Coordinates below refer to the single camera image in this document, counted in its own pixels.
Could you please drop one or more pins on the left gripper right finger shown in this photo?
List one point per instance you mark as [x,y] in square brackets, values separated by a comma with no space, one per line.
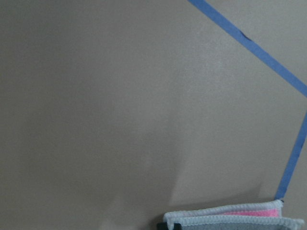
[177,226]

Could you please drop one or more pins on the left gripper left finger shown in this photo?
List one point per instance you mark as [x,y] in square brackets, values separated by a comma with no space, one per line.
[162,226]

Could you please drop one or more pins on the pink and grey towel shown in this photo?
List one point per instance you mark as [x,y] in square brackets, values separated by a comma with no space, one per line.
[254,216]

